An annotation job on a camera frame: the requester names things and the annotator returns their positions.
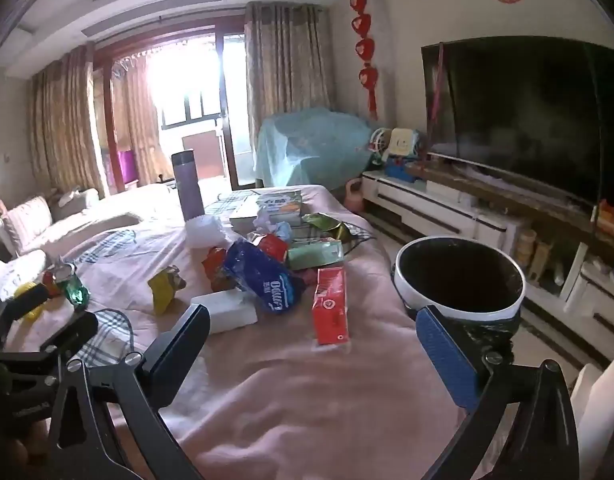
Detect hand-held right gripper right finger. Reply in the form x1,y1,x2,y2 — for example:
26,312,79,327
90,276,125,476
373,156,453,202
416,305,580,480

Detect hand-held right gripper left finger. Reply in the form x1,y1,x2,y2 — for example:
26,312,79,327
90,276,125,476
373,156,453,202
47,304,211,480

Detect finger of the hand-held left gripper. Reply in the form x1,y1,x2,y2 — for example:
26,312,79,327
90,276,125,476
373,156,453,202
0,284,50,333
37,311,98,360

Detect black bin with white rim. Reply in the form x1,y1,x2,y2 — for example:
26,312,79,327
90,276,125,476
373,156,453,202
394,236,528,361

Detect blue snack packet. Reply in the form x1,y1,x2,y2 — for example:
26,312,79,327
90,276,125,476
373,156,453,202
223,240,308,314

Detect red carton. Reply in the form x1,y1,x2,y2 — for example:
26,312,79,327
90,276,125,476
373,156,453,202
311,266,351,346

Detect pale green box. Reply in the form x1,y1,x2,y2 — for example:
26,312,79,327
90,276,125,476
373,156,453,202
286,238,346,271

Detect small yellow crumpled wrapper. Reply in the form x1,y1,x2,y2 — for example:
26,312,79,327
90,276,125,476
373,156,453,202
14,282,52,322

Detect green drink can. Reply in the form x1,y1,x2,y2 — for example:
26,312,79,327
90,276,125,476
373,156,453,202
53,261,91,307

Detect white foam block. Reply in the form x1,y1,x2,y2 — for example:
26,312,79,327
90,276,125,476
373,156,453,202
189,290,258,335

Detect yellow snack wrapper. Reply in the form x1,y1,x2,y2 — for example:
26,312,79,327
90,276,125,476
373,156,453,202
148,266,188,316

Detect orange snack wrapper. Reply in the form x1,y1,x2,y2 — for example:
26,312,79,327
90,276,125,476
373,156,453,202
202,246,228,292

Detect pale sofa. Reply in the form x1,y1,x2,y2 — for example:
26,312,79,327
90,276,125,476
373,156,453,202
0,186,104,263

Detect yellow stacked containers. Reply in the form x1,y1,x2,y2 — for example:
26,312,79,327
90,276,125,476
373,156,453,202
516,229,536,267

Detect red snack wrapper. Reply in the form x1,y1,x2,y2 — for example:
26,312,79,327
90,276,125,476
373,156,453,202
257,233,290,262

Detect wooden toy tower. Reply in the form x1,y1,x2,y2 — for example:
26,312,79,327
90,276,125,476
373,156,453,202
529,240,555,276

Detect white television stand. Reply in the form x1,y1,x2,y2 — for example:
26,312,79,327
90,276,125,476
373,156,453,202
361,157,614,351

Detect crumpled white tissue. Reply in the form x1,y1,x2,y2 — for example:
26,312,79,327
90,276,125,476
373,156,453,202
253,208,292,241

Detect purple thermos bottle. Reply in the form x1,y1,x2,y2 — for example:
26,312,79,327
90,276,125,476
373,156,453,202
171,149,206,222

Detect white cabinet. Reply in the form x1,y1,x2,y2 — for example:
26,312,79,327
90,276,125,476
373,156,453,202
571,345,614,480

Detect green and white box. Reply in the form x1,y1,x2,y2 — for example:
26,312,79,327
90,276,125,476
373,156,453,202
229,189,304,227

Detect magenta box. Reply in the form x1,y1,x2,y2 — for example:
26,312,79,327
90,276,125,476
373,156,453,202
117,150,138,184

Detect green foil wrapper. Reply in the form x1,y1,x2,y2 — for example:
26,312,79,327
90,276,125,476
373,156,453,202
301,212,358,244

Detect beige patterned curtain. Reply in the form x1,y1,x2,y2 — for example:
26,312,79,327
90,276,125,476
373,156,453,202
244,1,338,151
28,42,105,198

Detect pink kettlebell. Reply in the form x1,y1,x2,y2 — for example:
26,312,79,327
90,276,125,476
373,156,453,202
344,177,366,214

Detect blue toy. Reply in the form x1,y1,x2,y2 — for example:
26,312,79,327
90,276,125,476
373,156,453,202
385,159,422,181

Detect white toy fan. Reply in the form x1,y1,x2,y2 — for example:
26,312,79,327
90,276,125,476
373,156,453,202
369,127,392,166

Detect light blue furniture cover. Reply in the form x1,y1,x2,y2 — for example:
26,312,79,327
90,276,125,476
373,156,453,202
256,106,382,188

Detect pink pole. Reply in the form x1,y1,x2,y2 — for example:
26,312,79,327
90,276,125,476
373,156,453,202
423,42,446,168

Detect black television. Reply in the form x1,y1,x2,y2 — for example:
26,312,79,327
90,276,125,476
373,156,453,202
420,35,614,208

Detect red hanging decoration string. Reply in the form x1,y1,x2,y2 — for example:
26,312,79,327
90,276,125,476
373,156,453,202
349,0,380,120

